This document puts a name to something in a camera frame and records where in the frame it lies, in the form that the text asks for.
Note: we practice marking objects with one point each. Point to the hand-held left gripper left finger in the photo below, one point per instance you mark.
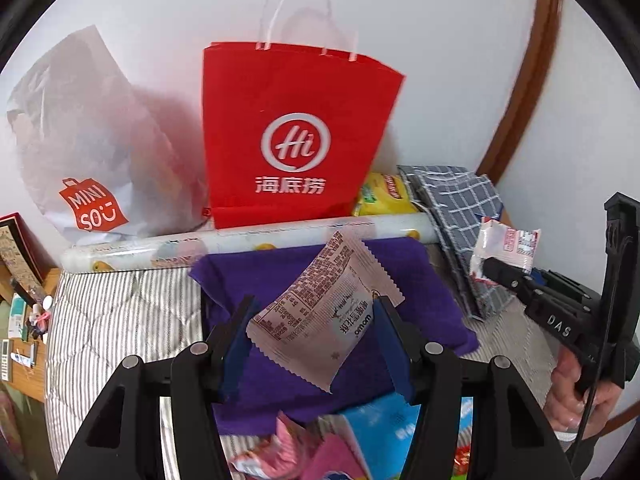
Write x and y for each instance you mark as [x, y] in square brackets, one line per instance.
[240, 355]

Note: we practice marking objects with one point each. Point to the light blue box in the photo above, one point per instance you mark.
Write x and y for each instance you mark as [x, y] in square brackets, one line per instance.
[390, 425]

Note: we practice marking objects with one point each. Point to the teal and white small box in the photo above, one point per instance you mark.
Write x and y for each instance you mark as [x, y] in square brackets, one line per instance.
[17, 316]

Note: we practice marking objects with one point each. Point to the red paper bag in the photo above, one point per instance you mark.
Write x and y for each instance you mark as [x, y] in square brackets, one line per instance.
[300, 110]

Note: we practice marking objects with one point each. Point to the dark framed board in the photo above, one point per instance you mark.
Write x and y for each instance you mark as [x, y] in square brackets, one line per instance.
[20, 255]

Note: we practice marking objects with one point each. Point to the white remote control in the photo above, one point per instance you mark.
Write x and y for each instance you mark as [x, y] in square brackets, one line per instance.
[6, 360]

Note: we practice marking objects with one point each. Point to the white plastic shopping bag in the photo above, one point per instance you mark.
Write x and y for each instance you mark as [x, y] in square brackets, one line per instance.
[100, 135]

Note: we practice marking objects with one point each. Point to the grey plaid fabric bag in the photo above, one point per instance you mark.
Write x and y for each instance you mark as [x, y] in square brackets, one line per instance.
[450, 200]

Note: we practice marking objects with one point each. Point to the white patterned wrap roll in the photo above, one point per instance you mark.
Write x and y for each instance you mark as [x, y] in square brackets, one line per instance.
[150, 252]

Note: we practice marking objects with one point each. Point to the magenta packet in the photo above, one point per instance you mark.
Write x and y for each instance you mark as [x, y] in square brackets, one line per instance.
[335, 462]

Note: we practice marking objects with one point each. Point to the brown wooden door frame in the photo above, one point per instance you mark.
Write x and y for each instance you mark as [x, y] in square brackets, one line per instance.
[530, 85]

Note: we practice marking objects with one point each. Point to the white red-printed snack packet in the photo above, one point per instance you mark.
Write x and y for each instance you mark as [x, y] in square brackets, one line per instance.
[505, 242]

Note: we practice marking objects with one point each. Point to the purple cloth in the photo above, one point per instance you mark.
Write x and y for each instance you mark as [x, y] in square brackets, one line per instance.
[420, 280]

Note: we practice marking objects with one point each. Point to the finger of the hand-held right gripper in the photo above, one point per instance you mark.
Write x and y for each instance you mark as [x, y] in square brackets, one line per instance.
[560, 282]
[505, 275]

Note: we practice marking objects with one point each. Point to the pale pink snack packet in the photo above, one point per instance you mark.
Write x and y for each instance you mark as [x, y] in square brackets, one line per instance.
[320, 310]

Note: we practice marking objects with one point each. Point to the yellow snack bag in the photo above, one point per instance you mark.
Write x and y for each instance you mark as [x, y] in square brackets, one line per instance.
[385, 195]

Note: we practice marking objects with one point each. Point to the person's right hand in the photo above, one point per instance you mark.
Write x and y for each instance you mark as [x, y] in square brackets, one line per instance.
[565, 385]

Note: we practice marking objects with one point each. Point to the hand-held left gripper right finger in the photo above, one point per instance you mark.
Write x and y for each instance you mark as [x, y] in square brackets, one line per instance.
[395, 355]

